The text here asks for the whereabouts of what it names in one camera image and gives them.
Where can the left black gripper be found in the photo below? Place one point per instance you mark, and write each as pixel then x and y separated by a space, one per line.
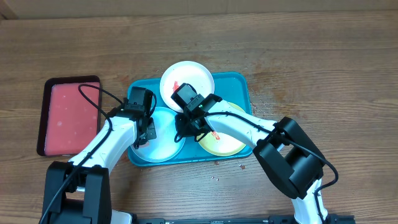
pixel 151 131

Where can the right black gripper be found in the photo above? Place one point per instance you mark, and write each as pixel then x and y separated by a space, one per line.
pixel 186 121

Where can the light blue plate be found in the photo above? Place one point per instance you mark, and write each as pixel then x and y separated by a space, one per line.
pixel 163 147

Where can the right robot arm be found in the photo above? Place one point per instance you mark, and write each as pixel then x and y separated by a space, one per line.
pixel 286 154

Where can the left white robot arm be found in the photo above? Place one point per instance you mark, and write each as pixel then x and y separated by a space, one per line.
pixel 78 191

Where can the teal plastic tray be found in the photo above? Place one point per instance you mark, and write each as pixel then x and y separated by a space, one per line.
pixel 232 87

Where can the red tray with dark rim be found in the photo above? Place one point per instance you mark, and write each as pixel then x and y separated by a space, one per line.
pixel 68 122

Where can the yellow-green plate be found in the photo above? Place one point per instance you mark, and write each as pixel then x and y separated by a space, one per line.
pixel 220 144

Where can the white plate with red smear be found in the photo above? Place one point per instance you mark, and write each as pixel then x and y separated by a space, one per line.
pixel 189 72

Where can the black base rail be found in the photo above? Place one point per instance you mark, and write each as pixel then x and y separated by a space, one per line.
pixel 217 221

